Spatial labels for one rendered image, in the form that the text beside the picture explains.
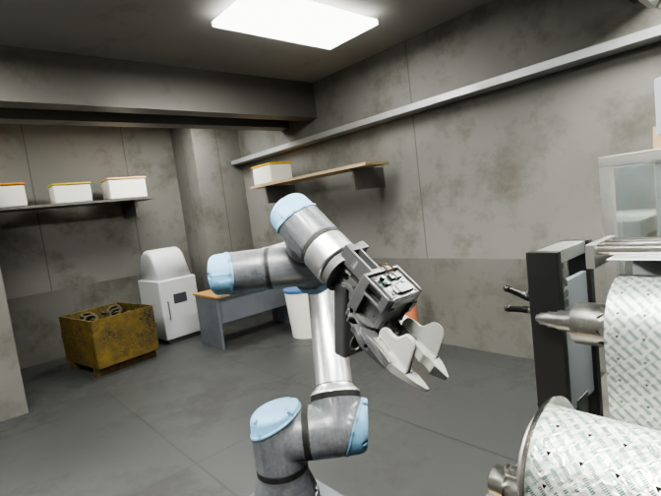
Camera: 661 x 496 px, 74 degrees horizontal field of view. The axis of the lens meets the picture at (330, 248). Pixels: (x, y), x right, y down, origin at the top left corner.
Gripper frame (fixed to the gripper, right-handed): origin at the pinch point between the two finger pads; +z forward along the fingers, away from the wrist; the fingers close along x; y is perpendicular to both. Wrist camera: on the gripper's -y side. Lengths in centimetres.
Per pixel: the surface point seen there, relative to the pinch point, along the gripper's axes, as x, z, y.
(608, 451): -1.6, 17.1, 12.3
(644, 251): 25.2, 5.8, 21.5
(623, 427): 1.9, 16.8, 13.1
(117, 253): 144, -492, -418
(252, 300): 242, -297, -355
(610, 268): 98, -4, -7
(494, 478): 3.5, 13.0, -6.0
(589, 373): 40.8, 11.8, -6.1
